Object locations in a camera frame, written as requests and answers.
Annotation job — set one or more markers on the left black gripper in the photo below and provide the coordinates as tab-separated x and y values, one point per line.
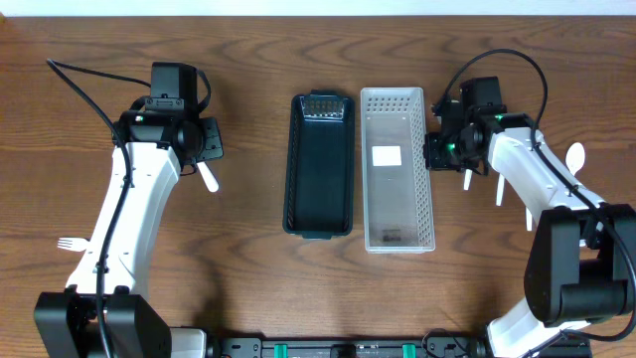
211	137

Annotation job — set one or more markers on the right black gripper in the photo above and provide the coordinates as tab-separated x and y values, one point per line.
438	155

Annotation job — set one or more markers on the white plastic spoon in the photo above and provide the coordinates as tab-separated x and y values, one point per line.
574	161
500	190
467	180
209	178

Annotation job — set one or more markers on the clear white plastic basket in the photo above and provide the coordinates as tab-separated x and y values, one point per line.
398	208

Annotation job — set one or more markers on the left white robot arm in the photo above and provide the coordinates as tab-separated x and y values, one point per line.
104	309

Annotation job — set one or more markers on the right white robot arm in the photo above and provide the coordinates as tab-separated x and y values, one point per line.
580	277

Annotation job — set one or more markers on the dark green plastic basket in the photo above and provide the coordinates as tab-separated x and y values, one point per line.
320	173

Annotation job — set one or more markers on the white plastic fork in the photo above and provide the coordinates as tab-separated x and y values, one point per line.
76	245

